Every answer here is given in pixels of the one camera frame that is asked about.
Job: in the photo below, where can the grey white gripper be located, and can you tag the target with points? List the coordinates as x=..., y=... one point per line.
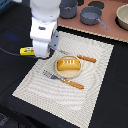
x=41, y=36

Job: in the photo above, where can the yellow butter box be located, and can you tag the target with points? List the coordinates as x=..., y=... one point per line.
x=27, y=51

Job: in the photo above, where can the golden bread loaf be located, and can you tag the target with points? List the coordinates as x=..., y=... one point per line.
x=68, y=64

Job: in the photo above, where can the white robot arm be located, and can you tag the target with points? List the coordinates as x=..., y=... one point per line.
x=44, y=23

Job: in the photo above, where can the pink serving board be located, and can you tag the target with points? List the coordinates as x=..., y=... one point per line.
x=108, y=18

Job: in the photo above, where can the round wooden plate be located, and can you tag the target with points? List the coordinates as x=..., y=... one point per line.
x=68, y=73

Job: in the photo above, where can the dark grey pot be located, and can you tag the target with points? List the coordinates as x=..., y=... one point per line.
x=68, y=8

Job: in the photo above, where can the dark grey saucepan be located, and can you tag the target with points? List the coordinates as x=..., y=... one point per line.
x=91, y=15

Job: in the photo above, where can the woven beige placemat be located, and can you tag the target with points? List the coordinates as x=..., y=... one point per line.
x=57, y=97

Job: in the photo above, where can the cream bowl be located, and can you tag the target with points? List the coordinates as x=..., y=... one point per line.
x=122, y=15

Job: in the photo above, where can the orange handled fork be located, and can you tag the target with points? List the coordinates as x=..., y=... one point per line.
x=69, y=82

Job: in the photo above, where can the orange handled knife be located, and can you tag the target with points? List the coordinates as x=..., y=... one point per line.
x=79, y=56

